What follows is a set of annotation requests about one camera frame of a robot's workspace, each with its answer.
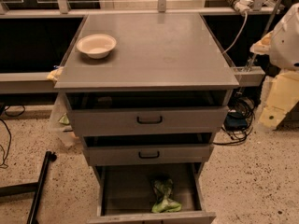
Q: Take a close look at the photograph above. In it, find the metal rail frame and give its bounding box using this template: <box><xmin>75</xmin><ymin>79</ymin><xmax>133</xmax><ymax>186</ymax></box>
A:
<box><xmin>0</xmin><ymin>0</ymin><xmax>286</xmax><ymax>95</ymax></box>

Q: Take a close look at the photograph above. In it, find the thin metal rod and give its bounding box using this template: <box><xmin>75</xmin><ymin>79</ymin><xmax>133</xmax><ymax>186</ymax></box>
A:
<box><xmin>243</xmin><ymin>0</ymin><xmax>289</xmax><ymax>73</ymax></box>

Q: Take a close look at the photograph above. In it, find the grey top drawer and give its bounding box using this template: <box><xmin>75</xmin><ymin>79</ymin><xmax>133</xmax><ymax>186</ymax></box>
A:
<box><xmin>66</xmin><ymin>91</ymin><xmax>228</xmax><ymax>136</ymax></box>

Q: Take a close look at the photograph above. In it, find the white power cable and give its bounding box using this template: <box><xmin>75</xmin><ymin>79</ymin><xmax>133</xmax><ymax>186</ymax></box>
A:
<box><xmin>221</xmin><ymin>11</ymin><xmax>249</xmax><ymax>55</ymax></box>

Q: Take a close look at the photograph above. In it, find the grey middle drawer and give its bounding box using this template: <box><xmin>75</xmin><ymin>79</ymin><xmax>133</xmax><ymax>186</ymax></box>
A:
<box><xmin>84</xmin><ymin>133</ymin><xmax>213</xmax><ymax>166</ymax></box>

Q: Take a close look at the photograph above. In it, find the grey bottom drawer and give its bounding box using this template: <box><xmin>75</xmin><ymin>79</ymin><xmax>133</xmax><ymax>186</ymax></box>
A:
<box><xmin>87</xmin><ymin>163</ymin><xmax>216</xmax><ymax>224</ymax></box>

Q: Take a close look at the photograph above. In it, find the black floor cable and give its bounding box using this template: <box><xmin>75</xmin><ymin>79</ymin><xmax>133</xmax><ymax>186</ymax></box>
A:
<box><xmin>0</xmin><ymin>105</ymin><xmax>26</xmax><ymax>170</ymax></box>

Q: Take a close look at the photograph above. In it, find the black cable bundle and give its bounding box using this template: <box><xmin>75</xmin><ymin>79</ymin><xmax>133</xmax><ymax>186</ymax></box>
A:
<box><xmin>213</xmin><ymin>96</ymin><xmax>257</xmax><ymax>147</ymax></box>

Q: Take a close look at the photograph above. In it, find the white paper bowl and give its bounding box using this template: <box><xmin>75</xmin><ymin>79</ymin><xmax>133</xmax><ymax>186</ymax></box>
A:
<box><xmin>77</xmin><ymin>34</ymin><xmax>117</xmax><ymax>59</ymax></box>

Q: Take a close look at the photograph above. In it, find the grey drawer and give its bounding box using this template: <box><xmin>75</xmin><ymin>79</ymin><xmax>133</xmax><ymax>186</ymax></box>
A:
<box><xmin>66</xmin><ymin>91</ymin><xmax>228</xmax><ymax>136</ymax></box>
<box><xmin>84</xmin><ymin>133</ymin><xmax>213</xmax><ymax>166</ymax></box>
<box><xmin>87</xmin><ymin>163</ymin><xmax>216</xmax><ymax>224</ymax></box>

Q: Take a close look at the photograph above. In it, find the yellow crumpled item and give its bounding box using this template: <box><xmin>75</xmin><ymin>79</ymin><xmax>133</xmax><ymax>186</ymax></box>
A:
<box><xmin>47</xmin><ymin>67</ymin><xmax>64</xmax><ymax>82</ymax></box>

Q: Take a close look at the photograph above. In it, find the clear plastic bag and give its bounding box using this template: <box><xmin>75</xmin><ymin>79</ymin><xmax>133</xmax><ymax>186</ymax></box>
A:
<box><xmin>49</xmin><ymin>93</ymin><xmax>80</xmax><ymax>147</ymax></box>

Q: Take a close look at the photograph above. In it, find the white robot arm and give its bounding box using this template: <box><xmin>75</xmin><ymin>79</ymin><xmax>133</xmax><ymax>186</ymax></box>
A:
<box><xmin>250</xmin><ymin>3</ymin><xmax>299</xmax><ymax>129</ymax></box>

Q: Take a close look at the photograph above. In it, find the black metal stand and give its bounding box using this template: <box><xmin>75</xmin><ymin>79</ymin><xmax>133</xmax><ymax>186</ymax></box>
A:
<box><xmin>0</xmin><ymin>151</ymin><xmax>57</xmax><ymax>224</ymax></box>

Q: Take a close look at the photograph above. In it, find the grey drawer cabinet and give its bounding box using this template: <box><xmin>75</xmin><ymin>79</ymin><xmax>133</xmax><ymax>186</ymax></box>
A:
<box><xmin>54</xmin><ymin>12</ymin><xmax>240</xmax><ymax>224</ymax></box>

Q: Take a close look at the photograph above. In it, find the power strip with plug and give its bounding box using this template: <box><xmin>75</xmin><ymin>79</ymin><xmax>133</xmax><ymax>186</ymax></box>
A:
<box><xmin>226</xmin><ymin>0</ymin><xmax>252</xmax><ymax>16</ymax></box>

